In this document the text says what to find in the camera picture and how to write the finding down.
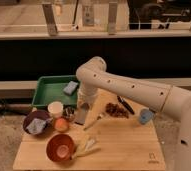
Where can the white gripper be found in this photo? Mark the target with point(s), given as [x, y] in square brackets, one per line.
[87, 94]

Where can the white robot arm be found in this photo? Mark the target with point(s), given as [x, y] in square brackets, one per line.
[161, 98]

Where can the dark purple bowl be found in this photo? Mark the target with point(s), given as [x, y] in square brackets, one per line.
[40, 114]

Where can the red bowl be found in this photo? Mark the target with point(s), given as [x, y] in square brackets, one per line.
[60, 148]

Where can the grey cloth in bowl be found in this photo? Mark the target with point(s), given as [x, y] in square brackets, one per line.
[36, 126]

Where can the blue sponge in tray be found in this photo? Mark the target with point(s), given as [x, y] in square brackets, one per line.
[70, 88]

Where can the small metal cup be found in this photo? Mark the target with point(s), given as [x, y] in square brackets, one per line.
[69, 113]

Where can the metal fork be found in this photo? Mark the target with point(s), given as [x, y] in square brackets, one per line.
[100, 116]

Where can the brown grape bunch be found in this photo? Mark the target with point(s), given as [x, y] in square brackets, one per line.
[115, 110]

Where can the white cup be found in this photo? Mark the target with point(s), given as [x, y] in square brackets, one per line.
[55, 109]

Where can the black knife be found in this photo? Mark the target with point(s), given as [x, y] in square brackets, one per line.
[125, 104]

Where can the green plastic tray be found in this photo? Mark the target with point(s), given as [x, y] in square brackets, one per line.
[50, 89]

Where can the orange apple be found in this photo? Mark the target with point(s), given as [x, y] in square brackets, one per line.
[61, 125]

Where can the blue plastic cup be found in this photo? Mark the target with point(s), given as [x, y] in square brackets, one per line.
[145, 116]

